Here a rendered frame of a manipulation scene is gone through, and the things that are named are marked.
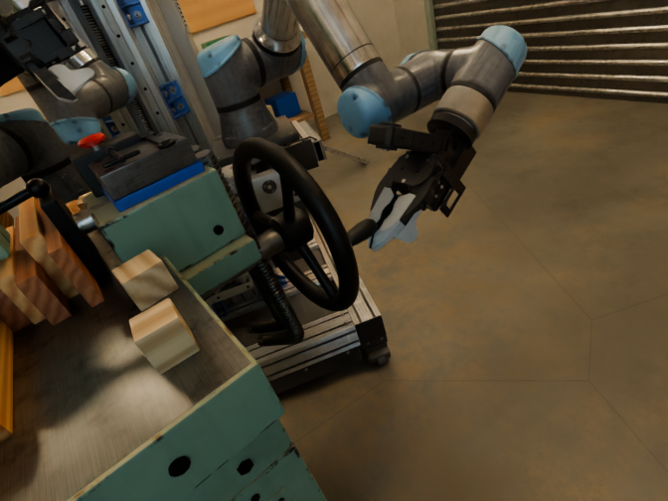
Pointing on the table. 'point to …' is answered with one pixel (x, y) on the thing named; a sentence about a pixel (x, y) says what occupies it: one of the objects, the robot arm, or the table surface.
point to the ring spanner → (158, 140)
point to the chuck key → (118, 156)
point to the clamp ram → (75, 229)
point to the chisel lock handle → (38, 188)
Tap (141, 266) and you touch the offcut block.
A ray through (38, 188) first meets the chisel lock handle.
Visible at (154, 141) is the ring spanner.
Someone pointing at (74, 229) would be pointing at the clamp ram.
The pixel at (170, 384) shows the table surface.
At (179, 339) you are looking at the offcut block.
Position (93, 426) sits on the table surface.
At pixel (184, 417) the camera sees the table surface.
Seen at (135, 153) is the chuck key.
